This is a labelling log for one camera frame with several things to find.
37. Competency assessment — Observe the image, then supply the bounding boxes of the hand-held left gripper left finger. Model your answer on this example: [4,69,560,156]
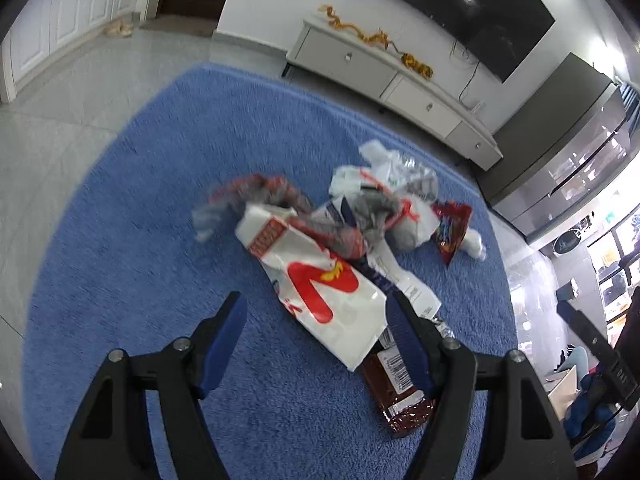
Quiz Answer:
[55,290,248,480]

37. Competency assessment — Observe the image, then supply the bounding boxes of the blue cloth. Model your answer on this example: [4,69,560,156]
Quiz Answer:
[565,375,618,461]

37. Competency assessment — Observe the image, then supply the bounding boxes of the white bag with red print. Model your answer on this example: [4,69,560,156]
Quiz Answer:
[235,204,388,372]

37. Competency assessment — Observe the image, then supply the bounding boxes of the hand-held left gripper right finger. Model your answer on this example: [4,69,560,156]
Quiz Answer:
[385,290,576,480]

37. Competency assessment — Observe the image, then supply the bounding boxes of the black wall television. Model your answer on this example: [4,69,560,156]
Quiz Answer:
[320,0,557,82]

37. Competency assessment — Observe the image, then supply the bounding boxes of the grey steel refrigerator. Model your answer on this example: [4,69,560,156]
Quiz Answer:
[475,52,636,246]

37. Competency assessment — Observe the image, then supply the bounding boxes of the dark red barcode snack packet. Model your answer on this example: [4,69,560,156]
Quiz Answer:
[361,345,441,436]

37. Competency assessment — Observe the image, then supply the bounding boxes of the white crumpled plastic bag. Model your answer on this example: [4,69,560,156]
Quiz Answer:
[327,140,441,253]

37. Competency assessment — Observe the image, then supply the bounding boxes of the black television cables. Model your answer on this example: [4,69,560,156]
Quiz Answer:
[452,42,482,106]

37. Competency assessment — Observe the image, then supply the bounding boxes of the blue rug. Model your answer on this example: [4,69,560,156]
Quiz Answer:
[22,62,518,480]

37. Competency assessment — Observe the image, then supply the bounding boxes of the white TV cabinet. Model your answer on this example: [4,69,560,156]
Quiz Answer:
[282,14,503,171]

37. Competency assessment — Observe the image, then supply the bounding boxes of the white crumpled tissue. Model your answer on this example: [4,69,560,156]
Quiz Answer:
[460,230,488,262]

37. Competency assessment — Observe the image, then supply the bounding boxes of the white panelled doors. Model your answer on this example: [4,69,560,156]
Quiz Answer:
[0,0,161,106]

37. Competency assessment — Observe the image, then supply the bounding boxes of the red and clear plastic bag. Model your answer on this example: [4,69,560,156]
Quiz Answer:
[192,174,368,261]

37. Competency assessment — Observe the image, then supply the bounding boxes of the orange dragon decoration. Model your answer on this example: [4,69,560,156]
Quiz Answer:
[320,5,435,81]

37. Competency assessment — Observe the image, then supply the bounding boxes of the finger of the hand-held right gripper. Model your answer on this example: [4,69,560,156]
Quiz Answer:
[557,300,632,411]

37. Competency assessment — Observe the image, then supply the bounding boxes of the white paper receipt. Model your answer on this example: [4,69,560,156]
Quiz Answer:
[367,240,443,318]

